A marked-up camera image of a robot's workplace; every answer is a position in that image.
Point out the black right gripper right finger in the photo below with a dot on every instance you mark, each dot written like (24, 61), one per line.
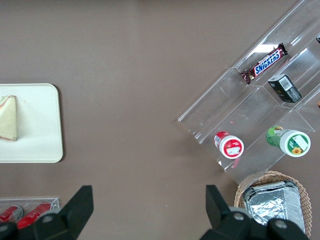
(225, 222)

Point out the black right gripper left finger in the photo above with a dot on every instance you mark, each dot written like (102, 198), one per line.
(67, 220)

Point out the triangular sandwich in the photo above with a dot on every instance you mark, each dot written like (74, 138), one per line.
(8, 117)

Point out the light tan wicker basket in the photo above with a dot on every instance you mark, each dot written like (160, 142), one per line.
(303, 195)

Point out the cream rectangular serving tray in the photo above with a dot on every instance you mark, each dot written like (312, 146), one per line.
(37, 125)

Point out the clear acrylic bottle rack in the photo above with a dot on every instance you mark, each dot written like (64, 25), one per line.
(30, 200)

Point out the aluminium foil container stack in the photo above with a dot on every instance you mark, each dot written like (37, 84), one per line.
(275, 202)

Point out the red yogurt bottle white lid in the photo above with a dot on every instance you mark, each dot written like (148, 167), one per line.
(231, 146)

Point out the green yogurt bottle white lid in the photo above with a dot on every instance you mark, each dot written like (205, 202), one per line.
(295, 142)

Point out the clear acrylic stepped display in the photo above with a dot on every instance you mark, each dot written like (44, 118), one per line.
(225, 100)

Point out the small black carton box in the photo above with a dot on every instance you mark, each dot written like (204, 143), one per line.
(285, 88)

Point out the brown table covering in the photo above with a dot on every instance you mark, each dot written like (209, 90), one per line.
(125, 75)

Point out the Snickers chocolate bar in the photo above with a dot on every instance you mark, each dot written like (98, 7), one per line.
(266, 62)

